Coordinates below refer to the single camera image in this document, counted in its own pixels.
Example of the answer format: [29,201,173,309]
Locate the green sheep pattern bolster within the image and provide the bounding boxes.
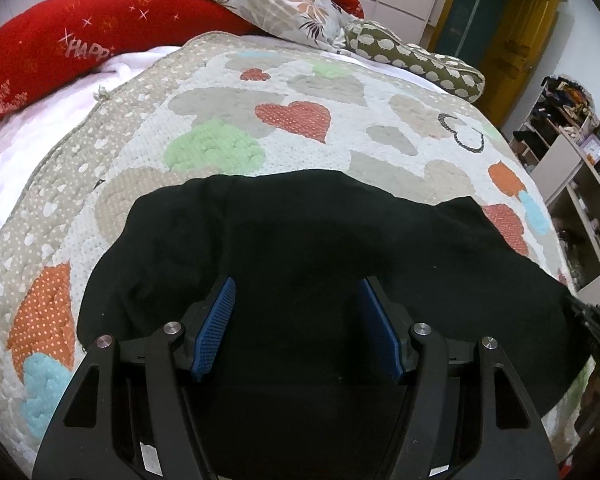
[342,19,486,106]

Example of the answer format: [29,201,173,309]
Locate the black pants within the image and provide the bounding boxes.
[77,170,596,480]

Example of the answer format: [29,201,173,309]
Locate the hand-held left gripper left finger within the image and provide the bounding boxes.
[32,274,237,480]

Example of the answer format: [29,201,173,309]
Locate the long red pillow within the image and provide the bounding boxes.
[0,0,258,136]

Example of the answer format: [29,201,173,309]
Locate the cluttered shelf rack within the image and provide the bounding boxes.
[510,75,598,161]

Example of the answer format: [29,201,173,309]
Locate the white cabinet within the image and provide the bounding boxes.
[530,132,600,301]

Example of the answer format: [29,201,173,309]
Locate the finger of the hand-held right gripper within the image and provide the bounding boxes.
[562,292,600,361]

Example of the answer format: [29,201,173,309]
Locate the teal curtain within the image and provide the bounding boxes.
[437,0,506,61]

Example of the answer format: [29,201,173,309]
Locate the floral pillow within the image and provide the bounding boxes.
[189,0,363,53]

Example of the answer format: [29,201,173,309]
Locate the white bed sheet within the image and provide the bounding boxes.
[0,45,181,246]

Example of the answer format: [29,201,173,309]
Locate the yellow wooden door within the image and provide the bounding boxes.
[475,0,563,126]

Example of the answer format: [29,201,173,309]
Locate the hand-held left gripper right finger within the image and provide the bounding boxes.
[358,276,568,480]

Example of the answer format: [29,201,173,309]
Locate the heart pattern quilt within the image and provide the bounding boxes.
[0,32,598,480]

